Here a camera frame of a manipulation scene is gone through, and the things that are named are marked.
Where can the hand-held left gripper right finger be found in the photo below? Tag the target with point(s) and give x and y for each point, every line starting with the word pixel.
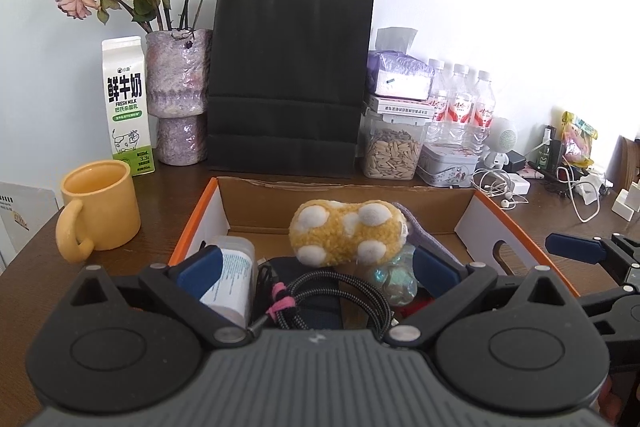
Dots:
pixel 437 269

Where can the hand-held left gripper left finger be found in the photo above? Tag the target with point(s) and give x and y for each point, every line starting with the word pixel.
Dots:
pixel 200 272

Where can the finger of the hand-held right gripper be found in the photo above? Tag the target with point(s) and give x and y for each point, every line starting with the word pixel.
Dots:
pixel 622 307
pixel 575 248

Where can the clear plastic case white label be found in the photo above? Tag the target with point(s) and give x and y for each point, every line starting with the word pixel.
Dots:
pixel 232 279

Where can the red rose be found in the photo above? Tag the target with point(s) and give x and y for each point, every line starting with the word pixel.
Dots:
pixel 417 306

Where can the iridescent film ball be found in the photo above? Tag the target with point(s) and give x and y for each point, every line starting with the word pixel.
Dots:
pixel 395 279

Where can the orange-edged cardboard box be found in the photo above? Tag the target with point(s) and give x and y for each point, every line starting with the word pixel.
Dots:
pixel 260 207

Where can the yellow spotted plush toy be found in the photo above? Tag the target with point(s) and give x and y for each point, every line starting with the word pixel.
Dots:
pixel 335 232

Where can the dark blue pouch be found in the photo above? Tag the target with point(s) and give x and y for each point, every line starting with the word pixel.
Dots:
pixel 320 314

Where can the person's right hand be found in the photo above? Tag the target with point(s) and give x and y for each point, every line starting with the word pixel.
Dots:
pixel 609 402

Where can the white charger block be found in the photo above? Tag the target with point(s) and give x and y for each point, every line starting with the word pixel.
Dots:
pixel 518 185

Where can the white earphones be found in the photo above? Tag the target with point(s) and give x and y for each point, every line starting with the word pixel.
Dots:
pixel 492 186

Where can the green spray bottle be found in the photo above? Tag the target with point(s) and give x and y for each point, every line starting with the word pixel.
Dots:
pixel 544 152

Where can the black power adapter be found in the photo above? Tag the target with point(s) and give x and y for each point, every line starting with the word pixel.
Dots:
pixel 515 163

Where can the patterned tin box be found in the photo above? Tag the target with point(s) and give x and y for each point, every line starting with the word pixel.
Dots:
pixel 445 164

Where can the brown wooden board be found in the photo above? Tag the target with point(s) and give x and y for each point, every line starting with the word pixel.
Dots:
pixel 630 157

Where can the yellow snack packet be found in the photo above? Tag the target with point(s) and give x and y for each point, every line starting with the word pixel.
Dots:
pixel 579 137

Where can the yellow mug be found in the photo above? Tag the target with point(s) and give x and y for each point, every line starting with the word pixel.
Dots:
pixel 102 207

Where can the clear jar of seeds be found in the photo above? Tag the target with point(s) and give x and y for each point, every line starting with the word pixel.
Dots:
pixel 392 154

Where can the white round robot speaker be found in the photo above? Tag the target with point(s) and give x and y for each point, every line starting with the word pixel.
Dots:
pixel 502 137

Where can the flat white box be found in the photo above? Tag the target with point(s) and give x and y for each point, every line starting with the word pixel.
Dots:
pixel 400 109

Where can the white green milk carton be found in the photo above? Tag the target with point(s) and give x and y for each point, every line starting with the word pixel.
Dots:
pixel 127 107

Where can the white paper card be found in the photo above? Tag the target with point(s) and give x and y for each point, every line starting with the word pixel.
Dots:
pixel 25 212

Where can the purple vase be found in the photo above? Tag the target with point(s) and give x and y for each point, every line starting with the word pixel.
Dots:
pixel 180 87

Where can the purple tissue pack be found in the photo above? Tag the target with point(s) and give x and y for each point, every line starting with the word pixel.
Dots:
pixel 397 74

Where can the black paper bag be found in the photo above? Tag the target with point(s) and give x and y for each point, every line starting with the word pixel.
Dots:
pixel 287 82

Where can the white wall charger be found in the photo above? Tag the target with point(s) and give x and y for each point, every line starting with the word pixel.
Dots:
pixel 627 204

